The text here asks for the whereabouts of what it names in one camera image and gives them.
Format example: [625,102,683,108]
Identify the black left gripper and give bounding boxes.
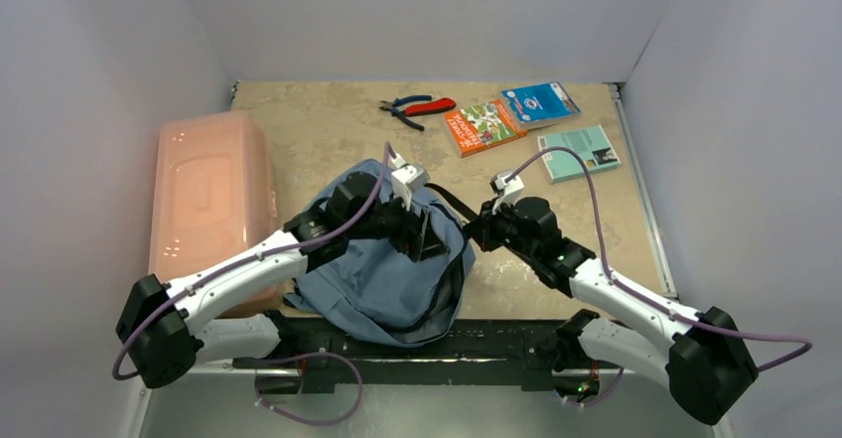
[347,186,449,261]

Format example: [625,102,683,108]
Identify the blue student backpack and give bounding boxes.
[282,159,476,348]

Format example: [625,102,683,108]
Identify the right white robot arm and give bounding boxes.
[465,197,759,425]

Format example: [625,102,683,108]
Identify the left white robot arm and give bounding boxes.
[112,170,451,388]

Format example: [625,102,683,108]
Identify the teal paperback book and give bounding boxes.
[537,125,622,184]

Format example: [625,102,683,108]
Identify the orange green picture book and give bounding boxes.
[445,99,527,158]

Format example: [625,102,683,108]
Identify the blue paperback book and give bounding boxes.
[501,81,581,130]

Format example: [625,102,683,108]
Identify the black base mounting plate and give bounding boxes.
[223,313,632,397]

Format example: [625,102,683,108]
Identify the red utility knife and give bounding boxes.
[403,97,457,117]

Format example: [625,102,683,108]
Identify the pink plastic storage bin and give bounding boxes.
[148,110,277,282]

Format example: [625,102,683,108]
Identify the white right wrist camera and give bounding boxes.
[490,170,524,215]

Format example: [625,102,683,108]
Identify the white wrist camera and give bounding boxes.
[389,153,430,212]
[490,170,524,215]

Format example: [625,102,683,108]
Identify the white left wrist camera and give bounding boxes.
[389,153,430,212]

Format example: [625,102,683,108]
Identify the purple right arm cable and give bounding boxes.
[502,146,813,410]

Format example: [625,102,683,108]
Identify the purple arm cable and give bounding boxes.
[111,142,364,428]
[502,146,813,410]

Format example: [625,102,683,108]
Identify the blue handled pliers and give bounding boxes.
[378,95,433,131]

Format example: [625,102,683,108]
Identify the aluminium frame rail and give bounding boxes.
[121,328,735,438]

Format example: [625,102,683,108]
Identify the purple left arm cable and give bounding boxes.
[111,142,364,428]

